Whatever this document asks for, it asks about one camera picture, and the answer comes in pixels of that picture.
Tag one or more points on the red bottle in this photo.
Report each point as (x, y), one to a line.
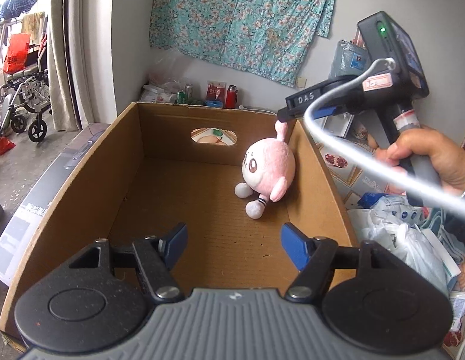
(231, 97)

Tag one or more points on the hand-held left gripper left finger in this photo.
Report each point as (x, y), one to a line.
(179, 240)

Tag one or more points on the red plastic bag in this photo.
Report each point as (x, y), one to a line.
(2, 145)

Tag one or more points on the wheelchair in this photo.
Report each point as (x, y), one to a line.
(28, 93)

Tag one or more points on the white plastic bag blue print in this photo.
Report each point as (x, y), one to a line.
(405, 243)

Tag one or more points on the blue checked hanging garment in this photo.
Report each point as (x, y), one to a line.
(15, 5)

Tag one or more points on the beige hanging towel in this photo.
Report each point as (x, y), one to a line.
(33, 26)

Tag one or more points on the red shopping bag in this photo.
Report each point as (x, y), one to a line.
(15, 54)

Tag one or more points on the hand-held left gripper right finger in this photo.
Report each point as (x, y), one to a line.
(294, 243)

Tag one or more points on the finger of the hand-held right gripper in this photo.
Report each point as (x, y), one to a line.
(325, 112)
(287, 114)

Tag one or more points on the red packet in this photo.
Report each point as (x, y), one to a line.
(215, 90)

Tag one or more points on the person's right hand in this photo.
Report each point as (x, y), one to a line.
(442, 157)

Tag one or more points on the fruit print tablecloth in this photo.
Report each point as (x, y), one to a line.
(335, 161)

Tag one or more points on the silver can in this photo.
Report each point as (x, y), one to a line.
(188, 92)

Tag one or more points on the beige curtain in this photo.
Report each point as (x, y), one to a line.
(67, 45)

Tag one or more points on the clear plastic bag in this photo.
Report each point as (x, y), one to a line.
(159, 90)

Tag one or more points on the teal floral wall cloth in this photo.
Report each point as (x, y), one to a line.
(236, 15)

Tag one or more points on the pink plush toy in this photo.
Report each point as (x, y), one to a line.
(268, 165)

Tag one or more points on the wall socket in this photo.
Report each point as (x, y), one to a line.
(301, 82)

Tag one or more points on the brown cardboard box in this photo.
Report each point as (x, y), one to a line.
(202, 195)

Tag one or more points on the grey plastic package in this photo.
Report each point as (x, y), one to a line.
(345, 60)

